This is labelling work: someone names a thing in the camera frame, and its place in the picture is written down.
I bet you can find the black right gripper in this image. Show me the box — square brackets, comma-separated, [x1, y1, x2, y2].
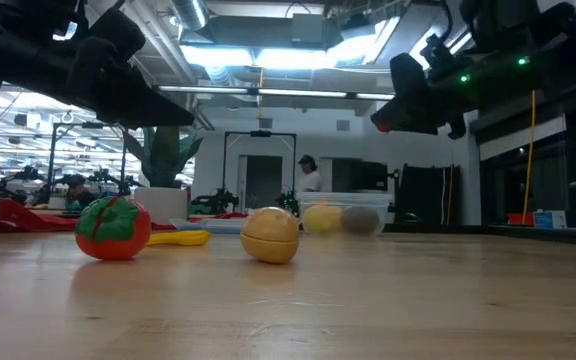
[370, 32, 564, 141]

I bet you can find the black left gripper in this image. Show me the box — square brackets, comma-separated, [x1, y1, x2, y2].
[65, 7, 194, 127]

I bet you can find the brown toy kiwi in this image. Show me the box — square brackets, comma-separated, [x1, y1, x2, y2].
[340, 205, 382, 236]

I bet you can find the small yellow toy banana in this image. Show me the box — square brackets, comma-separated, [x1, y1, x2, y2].
[146, 229, 212, 248]

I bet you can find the yellow toy lemon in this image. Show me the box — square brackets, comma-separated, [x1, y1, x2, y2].
[301, 202, 344, 235]

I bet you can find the clear plastic tupperware container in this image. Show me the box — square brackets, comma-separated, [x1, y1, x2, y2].
[295, 191, 395, 236]

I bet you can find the black folding panel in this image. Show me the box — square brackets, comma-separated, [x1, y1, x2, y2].
[398, 163, 463, 225]

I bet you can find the black background screen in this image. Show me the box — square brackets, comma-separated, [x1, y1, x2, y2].
[330, 158, 390, 193]

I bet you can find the artificial plant in white pot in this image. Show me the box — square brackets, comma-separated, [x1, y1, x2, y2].
[120, 124, 205, 226]

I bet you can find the long ceiling light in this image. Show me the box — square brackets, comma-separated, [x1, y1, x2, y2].
[157, 83, 399, 102]

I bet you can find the red plastic bin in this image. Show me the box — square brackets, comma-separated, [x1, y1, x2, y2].
[506, 212, 537, 227]

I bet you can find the red toy tomato green top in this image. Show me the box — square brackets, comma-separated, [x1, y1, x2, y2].
[74, 195, 153, 262]

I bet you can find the person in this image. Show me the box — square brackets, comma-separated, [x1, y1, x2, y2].
[296, 153, 324, 194]

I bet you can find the clear lid with blue rim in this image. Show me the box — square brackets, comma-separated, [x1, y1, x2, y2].
[169, 217, 245, 235]

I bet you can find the grey ceiling box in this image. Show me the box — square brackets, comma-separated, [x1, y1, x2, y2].
[290, 12, 328, 47]

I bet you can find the blue and white box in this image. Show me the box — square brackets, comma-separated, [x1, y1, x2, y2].
[532, 209, 568, 231]

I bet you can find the red cloth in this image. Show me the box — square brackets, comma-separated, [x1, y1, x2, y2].
[0, 198, 249, 234]

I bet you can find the tan toy potato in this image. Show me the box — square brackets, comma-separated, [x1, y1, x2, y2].
[240, 206, 302, 265]

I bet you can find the black background rack frame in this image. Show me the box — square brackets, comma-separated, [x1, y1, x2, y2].
[46, 121, 129, 199]

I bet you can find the yellow hanging cable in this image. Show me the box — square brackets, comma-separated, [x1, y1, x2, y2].
[520, 89, 539, 227]

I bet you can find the silver ventilation duct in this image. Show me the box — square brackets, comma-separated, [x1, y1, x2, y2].
[167, 0, 209, 31]

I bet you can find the black background robot frame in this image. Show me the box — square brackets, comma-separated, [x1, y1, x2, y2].
[221, 130, 298, 211]

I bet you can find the black aluminium table frame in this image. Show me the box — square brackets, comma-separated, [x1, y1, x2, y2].
[477, 74, 576, 249]

